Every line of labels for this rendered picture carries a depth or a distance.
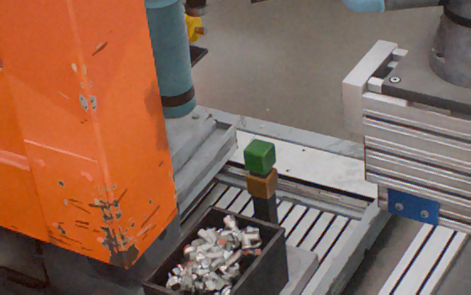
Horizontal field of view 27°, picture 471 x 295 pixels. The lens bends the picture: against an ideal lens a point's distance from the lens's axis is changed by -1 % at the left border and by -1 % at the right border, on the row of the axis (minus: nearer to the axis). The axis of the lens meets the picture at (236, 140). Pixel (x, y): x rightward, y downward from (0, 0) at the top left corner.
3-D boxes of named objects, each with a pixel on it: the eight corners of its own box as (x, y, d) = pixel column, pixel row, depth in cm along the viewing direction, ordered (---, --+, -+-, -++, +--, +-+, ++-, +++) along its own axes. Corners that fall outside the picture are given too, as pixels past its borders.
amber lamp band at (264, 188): (258, 181, 166) (256, 161, 163) (280, 187, 164) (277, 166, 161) (246, 195, 163) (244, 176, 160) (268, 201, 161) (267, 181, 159)
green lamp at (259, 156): (256, 156, 163) (253, 136, 160) (277, 162, 161) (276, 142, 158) (244, 171, 160) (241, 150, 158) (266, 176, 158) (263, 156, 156)
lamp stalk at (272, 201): (265, 237, 172) (254, 140, 160) (282, 242, 171) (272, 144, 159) (256, 249, 170) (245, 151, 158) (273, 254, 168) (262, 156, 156)
